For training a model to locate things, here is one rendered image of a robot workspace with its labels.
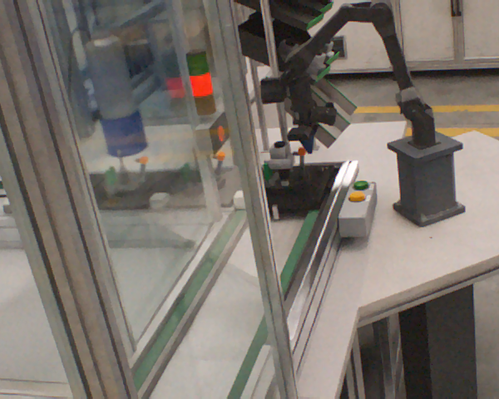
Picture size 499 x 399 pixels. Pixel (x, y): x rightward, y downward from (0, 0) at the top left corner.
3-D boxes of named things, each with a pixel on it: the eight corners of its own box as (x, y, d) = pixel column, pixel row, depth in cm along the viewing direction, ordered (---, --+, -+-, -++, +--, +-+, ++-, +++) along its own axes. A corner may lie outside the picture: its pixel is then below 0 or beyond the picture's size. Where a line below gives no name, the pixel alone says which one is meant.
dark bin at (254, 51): (328, 72, 226) (336, 50, 222) (313, 86, 216) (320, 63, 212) (249, 37, 233) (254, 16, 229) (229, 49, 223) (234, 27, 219)
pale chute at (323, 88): (349, 115, 247) (358, 107, 244) (336, 130, 236) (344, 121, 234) (287, 60, 248) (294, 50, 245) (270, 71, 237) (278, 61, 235)
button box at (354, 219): (377, 200, 207) (375, 180, 204) (367, 238, 189) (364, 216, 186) (353, 201, 209) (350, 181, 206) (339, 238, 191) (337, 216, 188)
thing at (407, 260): (641, 210, 193) (642, 200, 191) (334, 327, 168) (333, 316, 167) (475, 138, 254) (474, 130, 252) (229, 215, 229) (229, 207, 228)
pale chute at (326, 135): (342, 132, 234) (351, 123, 231) (328, 149, 224) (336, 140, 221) (276, 73, 235) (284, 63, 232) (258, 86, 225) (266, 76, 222)
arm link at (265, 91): (303, 52, 196) (259, 59, 198) (299, 61, 188) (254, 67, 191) (309, 94, 200) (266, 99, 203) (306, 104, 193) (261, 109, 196)
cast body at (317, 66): (323, 74, 223) (330, 53, 219) (316, 77, 220) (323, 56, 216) (301, 61, 227) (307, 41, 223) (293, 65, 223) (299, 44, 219)
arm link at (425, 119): (432, 116, 198) (432, 93, 195) (435, 128, 190) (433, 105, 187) (407, 119, 199) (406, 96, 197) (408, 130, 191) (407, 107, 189)
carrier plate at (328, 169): (335, 170, 217) (334, 164, 216) (319, 209, 197) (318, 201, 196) (257, 174, 225) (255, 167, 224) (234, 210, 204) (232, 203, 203)
